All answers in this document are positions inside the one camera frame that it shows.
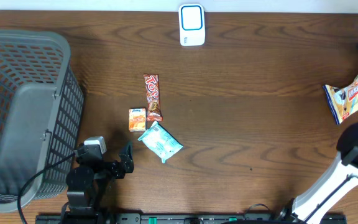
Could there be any mint green wipes packet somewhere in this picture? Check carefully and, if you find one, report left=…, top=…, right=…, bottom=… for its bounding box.
left=138, top=121, right=183, bottom=164

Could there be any orange tissue pack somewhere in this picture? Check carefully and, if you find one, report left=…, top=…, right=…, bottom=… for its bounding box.
left=129, top=108, right=147, bottom=132

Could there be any yellow snack chips bag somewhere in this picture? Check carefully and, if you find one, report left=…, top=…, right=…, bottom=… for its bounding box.
left=323, top=74, right=358, bottom=124

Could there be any red Top chocolate bar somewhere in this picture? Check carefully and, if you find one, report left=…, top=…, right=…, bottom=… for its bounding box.
left=144, top=74, right=163, bottom=121

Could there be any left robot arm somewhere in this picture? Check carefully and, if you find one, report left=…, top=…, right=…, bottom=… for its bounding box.
left=60, top=142, right=134, bottom=223

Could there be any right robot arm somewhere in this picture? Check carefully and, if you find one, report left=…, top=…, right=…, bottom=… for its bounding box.
left=276, top=45, right=358, bottom=223

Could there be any white barcode scanner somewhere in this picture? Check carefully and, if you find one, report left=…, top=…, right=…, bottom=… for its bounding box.
left=178, top=4, right=206, bottom=47

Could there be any grey plastic shopping basket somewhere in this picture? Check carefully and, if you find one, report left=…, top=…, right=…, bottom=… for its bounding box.
left=0, top=29, right=84, bottom=213

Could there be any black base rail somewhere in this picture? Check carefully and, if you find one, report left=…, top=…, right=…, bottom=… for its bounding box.
left=35, top=212, right=347, bottom=224

